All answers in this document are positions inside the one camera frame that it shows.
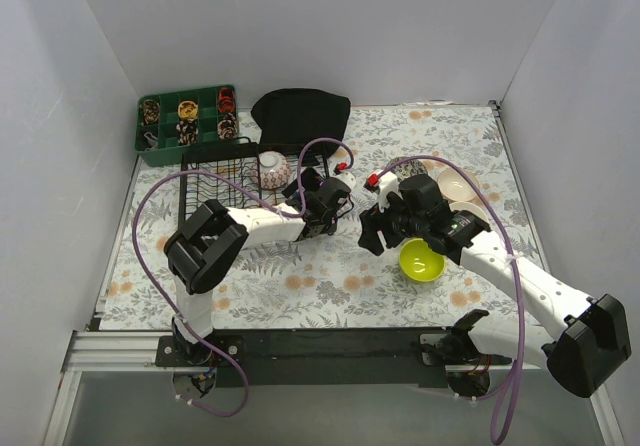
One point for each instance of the white red patterned bowl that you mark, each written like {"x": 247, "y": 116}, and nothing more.
{"x": 274, "y": 171}

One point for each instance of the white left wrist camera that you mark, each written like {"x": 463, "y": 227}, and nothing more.
{"x": 342, "y": 172}

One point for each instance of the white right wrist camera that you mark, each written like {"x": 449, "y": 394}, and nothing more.
{"x": 382, "y": 184}

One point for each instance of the black wire dish rack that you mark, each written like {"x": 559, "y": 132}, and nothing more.
{"x": 237, "y": 163}

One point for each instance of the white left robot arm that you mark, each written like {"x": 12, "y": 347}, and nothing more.
{"x": 205, "y": 246}

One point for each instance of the yellow-green bowl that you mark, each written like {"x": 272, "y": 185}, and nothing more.
{"x": 419, "y": 262}

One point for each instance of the green compartment tray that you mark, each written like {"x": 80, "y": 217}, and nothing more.
{"x": 168, "y": 124}

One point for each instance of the black cloth bag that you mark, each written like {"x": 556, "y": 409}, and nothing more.
{"x": 295, "y": 116}

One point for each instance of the white pink interior bowl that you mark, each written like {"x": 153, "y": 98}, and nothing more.
{"x": 454, "y": 187}

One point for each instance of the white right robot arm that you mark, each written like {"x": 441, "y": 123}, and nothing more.
{"x": 580, "y": 340}

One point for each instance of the black base bar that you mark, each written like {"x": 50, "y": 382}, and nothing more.
{"x": 330, "y": 356}

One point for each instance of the beige tan bowl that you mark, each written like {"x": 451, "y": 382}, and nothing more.
{"x": 472, "y": 211}

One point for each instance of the floral brown leaf bowl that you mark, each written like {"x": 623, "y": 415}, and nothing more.
{"x": 406, "y": 169}

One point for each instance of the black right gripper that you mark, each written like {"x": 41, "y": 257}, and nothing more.
{"x": 378, "y": 227}

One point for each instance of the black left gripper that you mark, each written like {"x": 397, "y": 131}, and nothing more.
{"x": 292, "y": 189}

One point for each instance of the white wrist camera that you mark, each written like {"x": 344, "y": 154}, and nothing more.
{"x": 342, "y": 172}
{"x": 382, "y": 184}

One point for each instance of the floral table mat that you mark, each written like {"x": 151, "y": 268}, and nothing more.
{"x": 330, "y": 281}

